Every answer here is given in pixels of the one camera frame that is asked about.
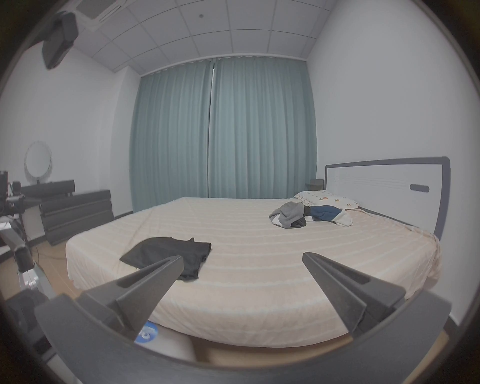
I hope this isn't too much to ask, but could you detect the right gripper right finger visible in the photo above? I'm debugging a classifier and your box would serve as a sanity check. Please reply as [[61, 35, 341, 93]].
[[302, 252, 406, 334]]

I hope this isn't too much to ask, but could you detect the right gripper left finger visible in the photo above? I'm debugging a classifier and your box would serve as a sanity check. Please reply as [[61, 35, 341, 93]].
[[77, 255, 185, 340]]

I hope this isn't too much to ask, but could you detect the black T-shirt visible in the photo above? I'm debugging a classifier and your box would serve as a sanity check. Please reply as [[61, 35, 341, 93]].
[[120, 237, 212, 282]]

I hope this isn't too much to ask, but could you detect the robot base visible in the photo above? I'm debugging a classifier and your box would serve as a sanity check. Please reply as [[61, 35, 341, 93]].
[[133, 319, 197, 364]]

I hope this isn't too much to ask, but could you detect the bed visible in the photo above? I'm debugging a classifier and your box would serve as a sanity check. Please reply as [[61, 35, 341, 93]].
[[65, 157, 451, 347]]

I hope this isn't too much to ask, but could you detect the dark blue garment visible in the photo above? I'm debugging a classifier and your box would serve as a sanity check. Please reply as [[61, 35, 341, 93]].
[[310, 205, 343, 223]]

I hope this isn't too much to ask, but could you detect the black garment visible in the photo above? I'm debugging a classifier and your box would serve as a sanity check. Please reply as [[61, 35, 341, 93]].
[[292, 205, 312, 228]]

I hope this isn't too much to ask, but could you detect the white printed pillow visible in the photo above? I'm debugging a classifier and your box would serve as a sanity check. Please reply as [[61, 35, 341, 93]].
[[293, 190, 360, 209]]

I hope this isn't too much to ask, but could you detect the grey garment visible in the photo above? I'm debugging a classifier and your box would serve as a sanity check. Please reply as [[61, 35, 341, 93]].
[[269, 201, 305, 229]]

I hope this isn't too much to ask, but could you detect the black chest of drawers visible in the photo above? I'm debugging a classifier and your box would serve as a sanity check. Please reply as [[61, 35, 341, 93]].
[[40, 190, 115, 246]]

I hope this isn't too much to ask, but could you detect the round white mirror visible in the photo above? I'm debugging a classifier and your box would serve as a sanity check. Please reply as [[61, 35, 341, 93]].
[[24, 140, 53, 184]]

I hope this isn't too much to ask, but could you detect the white ceiling air conditioner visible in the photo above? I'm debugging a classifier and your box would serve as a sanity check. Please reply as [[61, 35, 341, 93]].
[[75, 0, 130, 28]]

